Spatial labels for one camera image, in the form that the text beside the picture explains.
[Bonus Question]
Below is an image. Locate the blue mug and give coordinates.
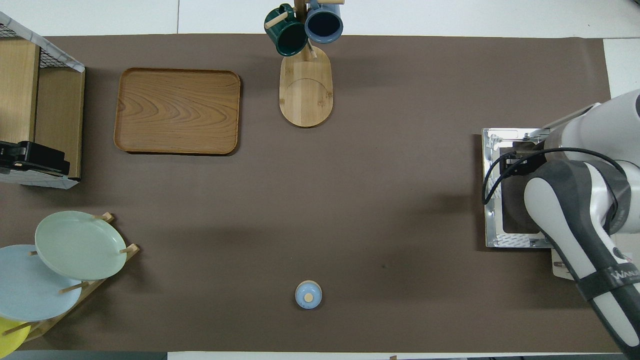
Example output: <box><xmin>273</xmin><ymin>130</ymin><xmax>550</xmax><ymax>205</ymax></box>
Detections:
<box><xmin>304</xmin><ymin>0</ymin><xmax>345</xmax><ymax>44</ymax></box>

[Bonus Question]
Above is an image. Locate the wooden plate rack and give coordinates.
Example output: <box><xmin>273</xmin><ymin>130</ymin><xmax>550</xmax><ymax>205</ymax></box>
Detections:
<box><xmin>0</xmin><ymin>212</ymin><xmax>141</xmax><ymax>343</ymax></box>

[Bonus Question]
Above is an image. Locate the brown table mat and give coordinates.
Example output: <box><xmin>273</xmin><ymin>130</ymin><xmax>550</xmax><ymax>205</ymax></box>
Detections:
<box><xmin>0</xmin><ymin>34</ymin><xmax>621</xmax><ymax>353</ymax></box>

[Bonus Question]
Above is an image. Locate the wooden stepped shelf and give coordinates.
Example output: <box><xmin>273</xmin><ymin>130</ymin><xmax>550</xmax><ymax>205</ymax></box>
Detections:
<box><xmin>0</xmin><ymin>39</ymin><xmax>86</xmax><ymax>181</ymax></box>

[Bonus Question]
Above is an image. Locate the large pale green plate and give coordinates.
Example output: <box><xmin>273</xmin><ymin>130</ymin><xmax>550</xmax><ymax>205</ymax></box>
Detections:
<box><xmin>34</xmin><ymin>210</ymin><xmax>128</xmax><ymax>281</ymax></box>

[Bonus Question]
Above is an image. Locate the large light blue plate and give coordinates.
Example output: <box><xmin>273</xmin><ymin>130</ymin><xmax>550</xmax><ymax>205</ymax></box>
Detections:
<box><xmin>0</xmin><ymin>244</ymin><xmax>83</xmax><ymax>322</ymax></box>

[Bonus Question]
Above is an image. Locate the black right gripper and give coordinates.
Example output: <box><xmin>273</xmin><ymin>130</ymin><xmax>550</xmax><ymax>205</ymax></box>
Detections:
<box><xmin>501</xmin><ymin>141</ymin><xmax>548</xmax><ymax>177</ymax></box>

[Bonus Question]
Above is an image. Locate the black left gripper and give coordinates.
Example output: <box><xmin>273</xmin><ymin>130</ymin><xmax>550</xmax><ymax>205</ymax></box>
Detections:
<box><xmin>0</xmin><ymin>141</ymin><xmax>71</xmax><ymax>177</ymax></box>

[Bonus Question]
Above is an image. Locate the white toaster oven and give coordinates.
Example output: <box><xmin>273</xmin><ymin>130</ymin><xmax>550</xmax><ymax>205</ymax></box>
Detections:
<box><xmin>481</xmin><ymin>127</ymin><xmax>581</xmax><ymax>282</ymax></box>

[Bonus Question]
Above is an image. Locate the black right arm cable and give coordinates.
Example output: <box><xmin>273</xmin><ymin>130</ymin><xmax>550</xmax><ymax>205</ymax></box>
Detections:
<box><xmin>481</xmin><ymin>146</ymin><xmax>627</xmax><ymax>206</ymax></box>

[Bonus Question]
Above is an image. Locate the yellow plate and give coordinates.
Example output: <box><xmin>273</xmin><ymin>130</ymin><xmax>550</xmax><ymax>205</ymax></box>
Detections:
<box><xmin>0</xmin><ymin>316</ymin><xmax>31</xmax><ymax>358</ymax></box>

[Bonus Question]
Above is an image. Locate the wooden serving tray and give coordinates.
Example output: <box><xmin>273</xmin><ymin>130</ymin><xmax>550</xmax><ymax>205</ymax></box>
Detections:
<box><xmin>113</xmin><ymin>67</ymin><xmax>242</xmax><ymax>156</ymax></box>

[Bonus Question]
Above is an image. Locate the wooden mug tree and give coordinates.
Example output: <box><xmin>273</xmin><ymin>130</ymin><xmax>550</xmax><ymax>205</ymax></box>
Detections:
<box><xmin>265</xmin><ymin>0</ymin><xmax>346</xmax><ymax>128</ymax></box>

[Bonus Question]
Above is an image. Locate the dark green mug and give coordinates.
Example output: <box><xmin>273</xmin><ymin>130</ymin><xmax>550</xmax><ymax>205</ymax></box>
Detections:
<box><xmin>264</xmin><ymin>4</ymin><xmax>309</xmax><ymax>57</ymax></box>

